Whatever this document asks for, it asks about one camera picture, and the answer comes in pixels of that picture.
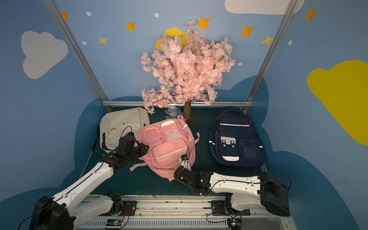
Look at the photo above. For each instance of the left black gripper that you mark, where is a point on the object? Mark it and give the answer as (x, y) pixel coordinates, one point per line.
(137, 148)

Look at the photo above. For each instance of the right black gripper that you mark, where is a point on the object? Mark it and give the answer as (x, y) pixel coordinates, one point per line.
(179, 173)

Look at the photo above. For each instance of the pink backpack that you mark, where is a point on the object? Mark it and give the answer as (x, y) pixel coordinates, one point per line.
(168, 141)

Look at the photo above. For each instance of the navy blue backpack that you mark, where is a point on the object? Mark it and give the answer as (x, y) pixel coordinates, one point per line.
(234, 141)

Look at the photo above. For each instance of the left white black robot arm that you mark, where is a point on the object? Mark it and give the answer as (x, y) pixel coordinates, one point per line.
(63, 211)

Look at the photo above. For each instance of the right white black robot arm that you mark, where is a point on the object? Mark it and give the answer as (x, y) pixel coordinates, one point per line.
(241, 192)

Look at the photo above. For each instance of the cream white bag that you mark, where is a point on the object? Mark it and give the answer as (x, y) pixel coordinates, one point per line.
(116, 124)

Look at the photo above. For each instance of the right green circuit board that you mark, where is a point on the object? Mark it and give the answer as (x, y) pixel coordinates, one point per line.
(234, 224)

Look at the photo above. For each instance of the green circuit board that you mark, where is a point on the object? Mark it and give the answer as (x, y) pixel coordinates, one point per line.
(234, 224)
(114, 224)

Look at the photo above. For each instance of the left green circuit board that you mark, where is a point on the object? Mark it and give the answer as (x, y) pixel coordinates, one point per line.
(114, 224)

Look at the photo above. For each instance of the pink cherry blossom tree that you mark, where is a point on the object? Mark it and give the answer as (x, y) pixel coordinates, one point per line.
(188, 67)

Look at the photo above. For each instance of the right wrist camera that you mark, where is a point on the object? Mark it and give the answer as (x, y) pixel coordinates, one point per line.
(184, 161)

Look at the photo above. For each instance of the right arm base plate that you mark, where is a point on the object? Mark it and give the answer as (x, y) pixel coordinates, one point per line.
(222, 208)

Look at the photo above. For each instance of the aluminium rail base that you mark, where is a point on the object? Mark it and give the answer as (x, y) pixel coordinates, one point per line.
(185, 213)

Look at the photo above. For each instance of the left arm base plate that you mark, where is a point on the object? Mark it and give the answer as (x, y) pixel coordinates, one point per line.
(126, 208)

